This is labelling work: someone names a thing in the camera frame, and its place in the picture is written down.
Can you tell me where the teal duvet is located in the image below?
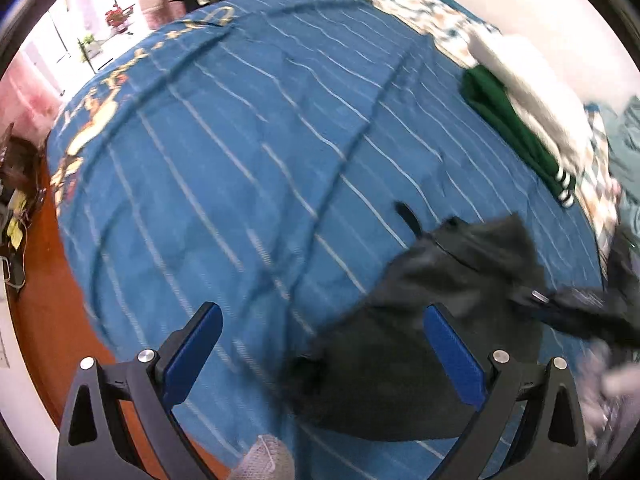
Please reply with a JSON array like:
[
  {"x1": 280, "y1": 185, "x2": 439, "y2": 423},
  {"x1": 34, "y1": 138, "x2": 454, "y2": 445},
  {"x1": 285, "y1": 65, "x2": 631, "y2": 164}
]
[{"x1": 597, "y1": 95, "x2": 640, "y2": 261}]

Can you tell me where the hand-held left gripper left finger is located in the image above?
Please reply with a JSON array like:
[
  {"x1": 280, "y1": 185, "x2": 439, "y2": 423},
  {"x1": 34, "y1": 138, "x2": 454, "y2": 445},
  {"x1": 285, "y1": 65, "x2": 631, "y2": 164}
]
[{"x1": 56, "y1": 302, "x2": 224, "y2": 480}]

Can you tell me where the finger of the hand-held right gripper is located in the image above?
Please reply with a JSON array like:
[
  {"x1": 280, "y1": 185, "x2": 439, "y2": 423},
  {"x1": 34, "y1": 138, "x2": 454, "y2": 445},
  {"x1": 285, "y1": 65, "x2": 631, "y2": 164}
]
[{"x1": 512, "y1": 284, "x2": 566, "y2": 323}]

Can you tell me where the white fluffy folded garment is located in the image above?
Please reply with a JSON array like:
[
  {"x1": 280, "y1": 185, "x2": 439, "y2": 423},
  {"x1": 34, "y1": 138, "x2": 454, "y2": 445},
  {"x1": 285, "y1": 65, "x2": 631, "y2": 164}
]
[{"x1": 467, "y1": 32, "x2": 608, "y2": 171}]

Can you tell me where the black leather jacket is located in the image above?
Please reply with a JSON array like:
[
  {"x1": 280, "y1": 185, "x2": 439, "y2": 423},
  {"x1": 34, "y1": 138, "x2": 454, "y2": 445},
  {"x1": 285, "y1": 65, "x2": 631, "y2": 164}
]
[{"x1": 285, "y1": 202, "x2": 608, "y2": 441}]

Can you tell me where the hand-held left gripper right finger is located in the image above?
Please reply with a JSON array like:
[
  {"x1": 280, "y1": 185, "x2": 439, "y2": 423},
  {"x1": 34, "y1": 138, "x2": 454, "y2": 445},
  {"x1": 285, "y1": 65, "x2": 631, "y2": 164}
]
[{"x1": 422, "y1": 304, "x2": 588, "y2": 480}]

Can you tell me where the person's right forearm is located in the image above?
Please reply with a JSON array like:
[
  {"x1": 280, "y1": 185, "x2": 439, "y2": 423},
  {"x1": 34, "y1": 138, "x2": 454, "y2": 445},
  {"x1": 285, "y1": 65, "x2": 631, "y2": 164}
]
[{"x1": 575, "y1": 342, "x2": 640, "y2": 471}]

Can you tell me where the blue and plaid bed sheet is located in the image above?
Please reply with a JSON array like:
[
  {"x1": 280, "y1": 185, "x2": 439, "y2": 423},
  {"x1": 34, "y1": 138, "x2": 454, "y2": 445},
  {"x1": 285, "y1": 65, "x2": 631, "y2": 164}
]
[{"x1": 46, "y1": 0, "x2": 621, "y2": 480}]

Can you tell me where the pink curtain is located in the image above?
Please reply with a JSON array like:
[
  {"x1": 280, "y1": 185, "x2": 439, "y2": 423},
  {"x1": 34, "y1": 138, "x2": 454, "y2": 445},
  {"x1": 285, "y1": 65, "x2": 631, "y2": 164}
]
[{"x1": 0, "y1": 50, "x2": 68, "y2": 133}]

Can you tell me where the green folded garment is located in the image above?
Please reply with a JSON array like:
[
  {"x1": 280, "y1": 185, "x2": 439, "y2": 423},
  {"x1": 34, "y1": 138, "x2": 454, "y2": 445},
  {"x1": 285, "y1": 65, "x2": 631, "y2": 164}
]
[{"x1": 460, "y1": 66, "x2": 576, "y2": 209}]

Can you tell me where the red flower plant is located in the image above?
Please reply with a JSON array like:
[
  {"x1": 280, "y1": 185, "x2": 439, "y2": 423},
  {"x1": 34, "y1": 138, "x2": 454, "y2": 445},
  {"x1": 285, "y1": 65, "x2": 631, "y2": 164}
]
[{"x1": 104, "y1": 4, "x2": 136, "y2": 33}]

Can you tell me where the green potted plant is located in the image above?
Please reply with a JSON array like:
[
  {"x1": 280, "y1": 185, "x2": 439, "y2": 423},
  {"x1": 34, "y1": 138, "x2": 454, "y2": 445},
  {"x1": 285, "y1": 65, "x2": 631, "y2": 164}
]
[{"x1": 77, "y1": 34, "x2": 103, "y2": 61}]

